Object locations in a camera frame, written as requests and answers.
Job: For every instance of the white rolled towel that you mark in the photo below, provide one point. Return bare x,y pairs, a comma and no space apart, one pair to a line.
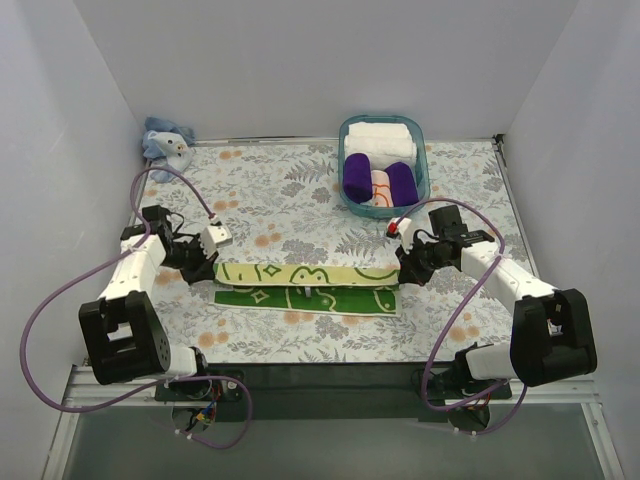
383,143

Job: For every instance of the purple rolled towel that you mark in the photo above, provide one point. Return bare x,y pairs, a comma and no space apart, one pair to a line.
402,184
357,179

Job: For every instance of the green patterned towel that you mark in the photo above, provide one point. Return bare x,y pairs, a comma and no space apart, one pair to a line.
307,288

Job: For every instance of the aluminium frame rail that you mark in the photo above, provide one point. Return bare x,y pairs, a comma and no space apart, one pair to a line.
323,378

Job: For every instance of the right purple rolled towel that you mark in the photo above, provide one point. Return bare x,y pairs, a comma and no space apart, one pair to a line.
402,184

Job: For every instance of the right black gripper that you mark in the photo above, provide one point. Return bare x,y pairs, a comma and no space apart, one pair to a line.
413,263

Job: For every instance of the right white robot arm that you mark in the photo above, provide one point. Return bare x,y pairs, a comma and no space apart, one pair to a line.
551,334

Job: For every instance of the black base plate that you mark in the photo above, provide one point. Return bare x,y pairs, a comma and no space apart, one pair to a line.
333,406

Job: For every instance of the left purple rolled towel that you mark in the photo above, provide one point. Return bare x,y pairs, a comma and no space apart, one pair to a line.
357,179

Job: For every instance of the floral table mat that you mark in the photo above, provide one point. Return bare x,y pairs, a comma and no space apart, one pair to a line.
282,204

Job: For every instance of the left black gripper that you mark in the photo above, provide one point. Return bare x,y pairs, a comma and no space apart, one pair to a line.
198,265

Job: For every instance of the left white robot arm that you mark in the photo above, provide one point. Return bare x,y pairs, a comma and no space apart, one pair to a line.
123,334

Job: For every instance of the blue crumpled towel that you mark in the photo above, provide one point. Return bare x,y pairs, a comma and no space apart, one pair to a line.
166,144

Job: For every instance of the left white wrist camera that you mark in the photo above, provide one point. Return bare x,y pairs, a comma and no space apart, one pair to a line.
214,237

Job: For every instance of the peach orange rolled towel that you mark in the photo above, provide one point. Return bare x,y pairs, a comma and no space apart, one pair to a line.
381,191

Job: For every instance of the teal plastic basket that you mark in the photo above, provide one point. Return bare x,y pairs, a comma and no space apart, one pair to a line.
420,171

